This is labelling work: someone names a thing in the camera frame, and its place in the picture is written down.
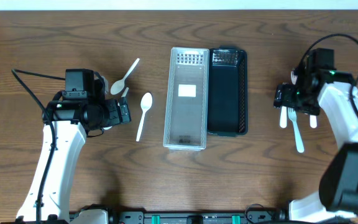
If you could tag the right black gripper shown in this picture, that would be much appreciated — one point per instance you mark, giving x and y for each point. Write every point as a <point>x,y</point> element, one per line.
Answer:
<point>283,98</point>

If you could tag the white plastic fork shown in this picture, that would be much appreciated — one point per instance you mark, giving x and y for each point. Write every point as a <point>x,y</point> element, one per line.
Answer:
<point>298,140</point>

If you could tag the pink plastic fork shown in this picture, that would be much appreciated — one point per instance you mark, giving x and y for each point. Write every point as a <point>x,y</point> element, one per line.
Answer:
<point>293,77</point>

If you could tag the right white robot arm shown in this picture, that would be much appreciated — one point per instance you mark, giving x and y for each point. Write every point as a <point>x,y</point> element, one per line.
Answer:
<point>335,94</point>

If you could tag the pale green plastic fork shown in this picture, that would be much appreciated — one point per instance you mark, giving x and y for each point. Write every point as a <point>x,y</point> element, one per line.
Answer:
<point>283,117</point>

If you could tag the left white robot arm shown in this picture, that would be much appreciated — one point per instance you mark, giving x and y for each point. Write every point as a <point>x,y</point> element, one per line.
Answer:
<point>53,207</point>

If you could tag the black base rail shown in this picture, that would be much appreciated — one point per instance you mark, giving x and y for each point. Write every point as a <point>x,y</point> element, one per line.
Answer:
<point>253,214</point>

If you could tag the clear plastic basket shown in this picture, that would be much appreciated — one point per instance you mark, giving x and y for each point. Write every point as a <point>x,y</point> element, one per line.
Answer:
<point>187,100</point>

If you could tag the white spoon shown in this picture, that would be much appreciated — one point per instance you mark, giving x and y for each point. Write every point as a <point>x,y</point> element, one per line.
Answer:
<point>119,85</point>
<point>145,104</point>
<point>313,121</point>

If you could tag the black plastic basket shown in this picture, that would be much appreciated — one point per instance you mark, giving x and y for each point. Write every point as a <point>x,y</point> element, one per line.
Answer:
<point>227,92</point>

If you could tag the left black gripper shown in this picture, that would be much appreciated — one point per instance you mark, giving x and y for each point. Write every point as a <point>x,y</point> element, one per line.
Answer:
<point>123,111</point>

